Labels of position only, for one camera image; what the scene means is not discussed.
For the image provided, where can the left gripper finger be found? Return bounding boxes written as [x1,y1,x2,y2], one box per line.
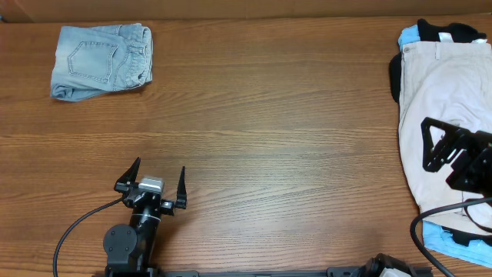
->
[114,157,141,193]
[175,166,188,209]

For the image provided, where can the light blue denim shorts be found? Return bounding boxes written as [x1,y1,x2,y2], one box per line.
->
[50,23,153,102]

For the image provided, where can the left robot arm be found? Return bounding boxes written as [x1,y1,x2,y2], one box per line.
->
[103,158,188,276]

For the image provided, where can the beige pink shorts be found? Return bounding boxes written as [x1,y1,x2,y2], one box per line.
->
[397,40,492,236]

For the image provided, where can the light blue garment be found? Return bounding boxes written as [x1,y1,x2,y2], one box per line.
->
[389,18,491,267]

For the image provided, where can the black garment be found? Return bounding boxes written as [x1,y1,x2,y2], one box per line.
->
[388,18,487,247]

